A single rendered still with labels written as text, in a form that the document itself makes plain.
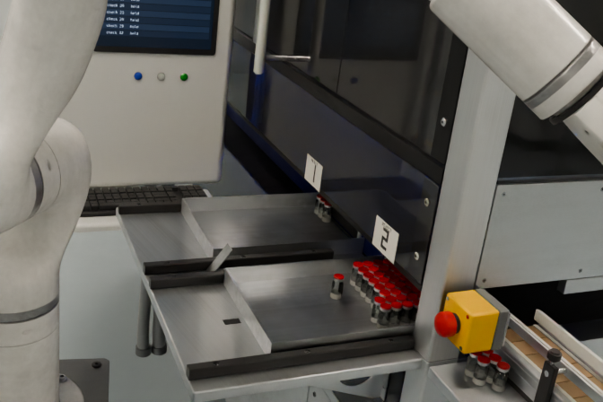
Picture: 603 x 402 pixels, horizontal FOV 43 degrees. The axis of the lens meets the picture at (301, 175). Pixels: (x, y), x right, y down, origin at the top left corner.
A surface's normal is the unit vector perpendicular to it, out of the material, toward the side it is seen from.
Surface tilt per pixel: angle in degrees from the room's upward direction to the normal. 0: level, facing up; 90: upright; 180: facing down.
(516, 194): 90
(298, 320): 0
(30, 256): 33
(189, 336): 0
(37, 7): 92
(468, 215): 90
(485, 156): 90
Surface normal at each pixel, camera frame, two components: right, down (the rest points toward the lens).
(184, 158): 0.36, 0.36
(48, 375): 0.91, 0.24
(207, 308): 0.11, -0.93
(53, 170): 0.94, -0.02
